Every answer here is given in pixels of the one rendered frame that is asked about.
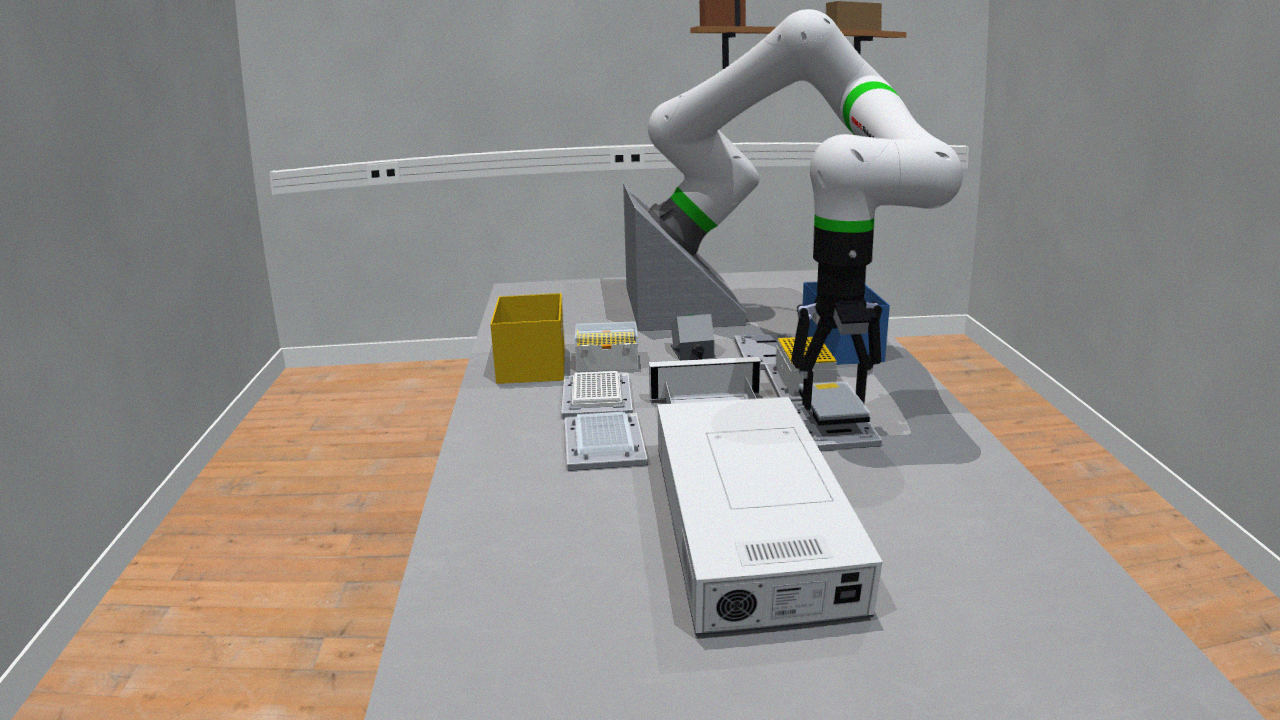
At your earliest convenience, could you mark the blue bin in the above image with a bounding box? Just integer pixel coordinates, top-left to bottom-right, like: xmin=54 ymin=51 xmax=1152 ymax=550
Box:
xmin=803 ymin=282 xmax=890 ymax=365

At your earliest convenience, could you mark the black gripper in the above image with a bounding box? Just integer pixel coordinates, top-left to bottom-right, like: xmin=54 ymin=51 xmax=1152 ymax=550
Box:
xmin=791 ymin=263 xmax=882 ymax=410

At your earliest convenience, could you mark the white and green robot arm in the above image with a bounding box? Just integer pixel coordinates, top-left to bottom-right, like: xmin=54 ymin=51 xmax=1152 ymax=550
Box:
xmin=648 ymin=9 xmax=963 ymax=268

